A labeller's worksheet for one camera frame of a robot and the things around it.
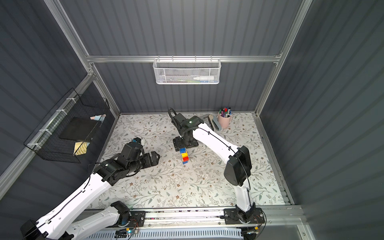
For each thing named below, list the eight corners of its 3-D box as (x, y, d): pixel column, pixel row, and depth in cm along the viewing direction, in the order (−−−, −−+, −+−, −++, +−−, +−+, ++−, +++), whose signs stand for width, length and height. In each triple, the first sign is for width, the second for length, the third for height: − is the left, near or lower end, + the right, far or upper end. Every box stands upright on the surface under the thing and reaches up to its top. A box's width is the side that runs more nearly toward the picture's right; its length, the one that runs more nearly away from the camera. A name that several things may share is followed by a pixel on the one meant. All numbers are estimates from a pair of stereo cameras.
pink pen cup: (218, 128, 112) (220, 116, 102) (217, 118, 118) (219, 107, 109) (229, 128, 112) (232, 116, 102) (227, 118, 118) (230, 107, 108)
